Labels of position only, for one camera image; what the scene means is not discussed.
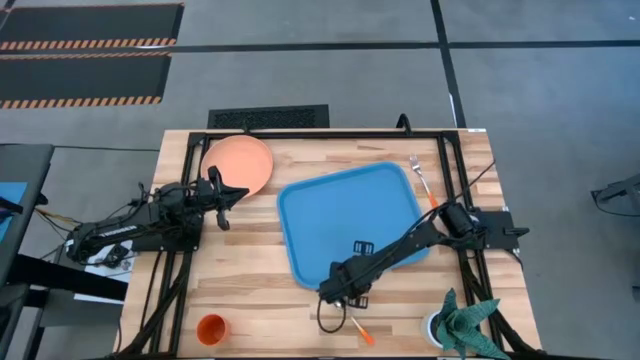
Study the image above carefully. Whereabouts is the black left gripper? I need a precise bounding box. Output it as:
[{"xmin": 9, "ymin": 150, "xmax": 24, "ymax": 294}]
[{"xmin": 196, "ymin": 164, "xmax": 250, "ymax": 232}]

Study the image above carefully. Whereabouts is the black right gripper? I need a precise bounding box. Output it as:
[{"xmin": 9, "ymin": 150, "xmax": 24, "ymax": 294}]
[{"xmin": 318, "ymin": 240, "xmax": 375, "ymax": 309}]

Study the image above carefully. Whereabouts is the peach orange plate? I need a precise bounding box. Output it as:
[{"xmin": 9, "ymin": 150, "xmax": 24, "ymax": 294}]
[{"xmin": 199, "ymin": 134, "xmax": 275, "ymax": 199}]

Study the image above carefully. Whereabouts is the metal spoon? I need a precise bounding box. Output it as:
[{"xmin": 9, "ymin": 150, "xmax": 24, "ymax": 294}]
[{"xmin": 333, "ymin": 298, "xmax": 376, "ymax": 347}]

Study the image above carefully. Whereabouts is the metal fork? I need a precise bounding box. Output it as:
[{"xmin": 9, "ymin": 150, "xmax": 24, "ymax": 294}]
[{"xmin": 408, "ymin": 153, "xmax": 440, "ymax": 209}]

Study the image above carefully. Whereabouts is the orange plastic cup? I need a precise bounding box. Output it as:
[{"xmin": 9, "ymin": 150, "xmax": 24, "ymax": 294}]
[{"xmin": 195, "ymin": 313, "xmax": 232, "ymax": 348}]

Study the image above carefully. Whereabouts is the blue plastic tray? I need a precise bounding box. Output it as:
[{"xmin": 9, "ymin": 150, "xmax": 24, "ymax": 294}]
[{"xmin": 276, "ymin": 160, "xmax": 431, "ymax": 291}]

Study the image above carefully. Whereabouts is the black floor vent grille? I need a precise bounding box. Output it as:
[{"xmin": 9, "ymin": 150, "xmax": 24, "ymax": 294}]
[{"xmin": 207, "ymin": 103, "xmax": 331, "ymax": 130}]

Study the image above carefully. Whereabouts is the white plant pot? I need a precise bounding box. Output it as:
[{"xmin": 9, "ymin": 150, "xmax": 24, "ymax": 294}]
[{"xmin": 424, "ymin": 309, "xmax": 447, "ymax": 349}]

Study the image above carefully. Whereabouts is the green artificial plant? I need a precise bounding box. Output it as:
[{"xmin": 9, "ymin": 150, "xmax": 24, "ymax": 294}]
[{"xmin": 435, "ymin": 287, "xmax": 507, "ymax": 359}]

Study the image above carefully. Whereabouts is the black desk beam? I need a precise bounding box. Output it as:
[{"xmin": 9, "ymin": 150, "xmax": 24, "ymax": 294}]
[{"xmin": 18, "ymin": 253, "xmax": 129, "ymax": 302}]

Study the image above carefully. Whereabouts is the black hazard-striped floor mat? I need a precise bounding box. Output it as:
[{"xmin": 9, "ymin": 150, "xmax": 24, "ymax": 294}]
[
  {"xmin": 0, "ymin": 51, "xmax": 173, "ymax": 111},
  {"xmin": 0, "ymin": 2, "xmax": 186, "ymax": 52}
]

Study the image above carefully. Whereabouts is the dark grey desk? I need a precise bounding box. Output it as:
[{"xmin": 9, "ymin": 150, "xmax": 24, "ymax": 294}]
[{"xmin": 0, "ymin": 143, "xmax": 56, "ymax": 301}]

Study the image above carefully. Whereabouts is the blue sheet on desk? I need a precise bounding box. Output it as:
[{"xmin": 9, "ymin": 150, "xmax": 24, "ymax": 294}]
[{"xmin": 0, "ymin": 181, "xmax": 29, "ymax": 242}]

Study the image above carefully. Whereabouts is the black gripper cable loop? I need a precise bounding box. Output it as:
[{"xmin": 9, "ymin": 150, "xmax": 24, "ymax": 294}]
[{"xmin": 315, "ymin": 298, "xmax": 348, "ymax": 335}]

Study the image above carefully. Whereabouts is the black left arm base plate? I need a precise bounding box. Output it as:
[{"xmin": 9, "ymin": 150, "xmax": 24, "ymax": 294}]
[{"xmin": 130, "ymin": 212, "xmax": 205, "ymax": 253}]

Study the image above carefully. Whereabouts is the black table frame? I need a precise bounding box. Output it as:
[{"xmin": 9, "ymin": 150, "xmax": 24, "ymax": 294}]
[{"xmin": 117, "ymin": 128, "xmax": 542, "ymax": 360}]

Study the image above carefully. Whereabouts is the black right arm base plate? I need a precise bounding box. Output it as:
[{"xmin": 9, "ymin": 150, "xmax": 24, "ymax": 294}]
[{"xmin": 472, "ymin": 209, "xmax": 531, "ymax": 252}]

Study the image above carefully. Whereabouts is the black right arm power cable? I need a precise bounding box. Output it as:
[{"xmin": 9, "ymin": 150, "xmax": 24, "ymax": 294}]
[{"xmin": 439, "ymin": 159, "xmax": 497, "ymax": 207}]

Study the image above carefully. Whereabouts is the coloured wire bundle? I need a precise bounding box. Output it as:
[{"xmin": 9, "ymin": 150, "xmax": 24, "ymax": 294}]
[{"xmin": 33, "ymin": 206, "xmax": 82, "ymax": 227}]

